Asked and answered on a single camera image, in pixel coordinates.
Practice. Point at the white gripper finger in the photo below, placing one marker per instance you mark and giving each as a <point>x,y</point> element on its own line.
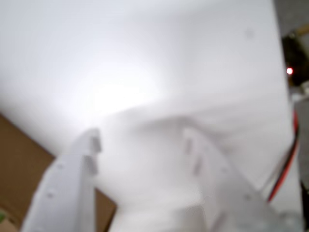
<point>65,198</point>
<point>229,205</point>

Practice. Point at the brown cardboard box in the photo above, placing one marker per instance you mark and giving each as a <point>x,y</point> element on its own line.
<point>14,169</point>

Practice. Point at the dark device with red light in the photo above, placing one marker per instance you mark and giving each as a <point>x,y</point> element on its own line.
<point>293,53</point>

